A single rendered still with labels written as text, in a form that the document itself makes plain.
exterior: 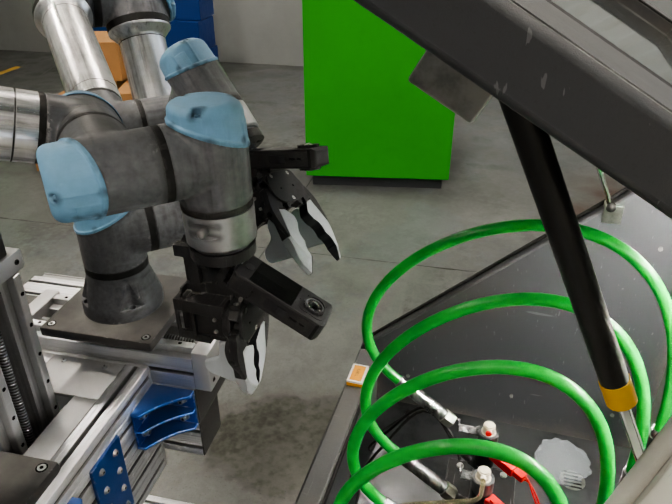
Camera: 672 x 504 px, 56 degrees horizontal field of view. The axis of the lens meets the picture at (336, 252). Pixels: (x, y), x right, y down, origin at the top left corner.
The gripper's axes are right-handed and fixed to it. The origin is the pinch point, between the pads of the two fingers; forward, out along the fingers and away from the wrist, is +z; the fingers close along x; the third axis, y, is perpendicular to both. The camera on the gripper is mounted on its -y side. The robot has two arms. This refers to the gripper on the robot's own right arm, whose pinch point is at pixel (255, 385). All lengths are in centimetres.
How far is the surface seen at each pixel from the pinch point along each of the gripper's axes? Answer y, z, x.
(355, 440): -13.9, 0.7, 4.6
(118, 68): 268, 63, -353
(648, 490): -36.8, -22.9, 24.9
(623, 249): -39.2, -18.4, -12.0
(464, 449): -26.0, -9.7, 12.3
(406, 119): 45, 77, -330
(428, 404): -19.8, 8.6, -11.5
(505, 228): -26.8, -19.3, -12.0
